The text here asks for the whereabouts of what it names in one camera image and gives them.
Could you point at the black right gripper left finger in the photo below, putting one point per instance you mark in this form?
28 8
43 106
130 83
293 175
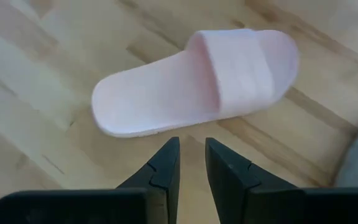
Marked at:
163 186

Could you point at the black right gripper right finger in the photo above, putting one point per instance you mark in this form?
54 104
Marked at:
232 193

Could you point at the pink rubber slide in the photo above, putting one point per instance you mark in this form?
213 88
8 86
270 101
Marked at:
166 93

